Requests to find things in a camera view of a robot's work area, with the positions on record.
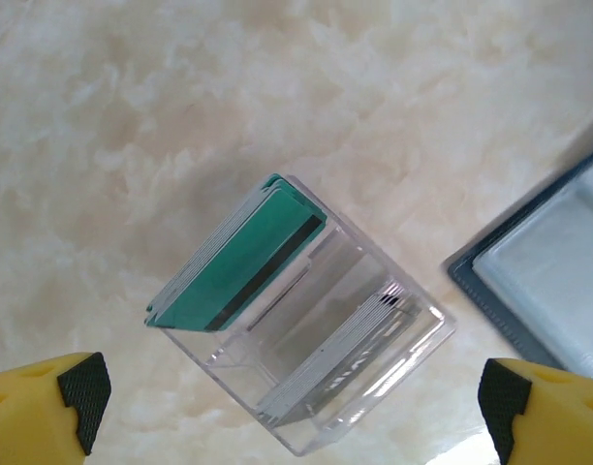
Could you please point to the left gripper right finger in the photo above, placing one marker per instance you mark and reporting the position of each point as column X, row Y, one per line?
column 563, row 421

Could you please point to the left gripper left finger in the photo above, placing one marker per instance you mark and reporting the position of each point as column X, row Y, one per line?
column 25, row 416

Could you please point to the dark blue card holder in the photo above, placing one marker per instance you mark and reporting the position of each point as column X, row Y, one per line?
column 543, row 271

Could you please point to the dark grey card stack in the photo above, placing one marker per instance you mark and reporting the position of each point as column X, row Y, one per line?
column 354, row 358

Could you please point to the green card stack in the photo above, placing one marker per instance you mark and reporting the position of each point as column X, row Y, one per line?
column 238, row 271

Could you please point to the clear acrylic card box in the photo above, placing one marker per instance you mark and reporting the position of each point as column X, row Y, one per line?
column 325, row 290

